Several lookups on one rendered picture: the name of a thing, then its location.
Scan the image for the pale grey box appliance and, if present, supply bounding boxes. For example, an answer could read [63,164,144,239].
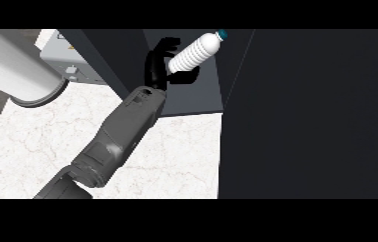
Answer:
[36,29,109,86]

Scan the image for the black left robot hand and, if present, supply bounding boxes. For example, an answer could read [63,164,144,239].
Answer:
[142,36,202,91]

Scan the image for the white water bottle teal cap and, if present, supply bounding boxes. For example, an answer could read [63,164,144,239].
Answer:
[166,29,228,73]

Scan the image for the dark grey cabinet door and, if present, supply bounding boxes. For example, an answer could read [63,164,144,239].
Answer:
[216,28,378,200]

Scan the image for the white cylindrical appliance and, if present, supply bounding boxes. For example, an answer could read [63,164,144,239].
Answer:
[0,29,69,109]

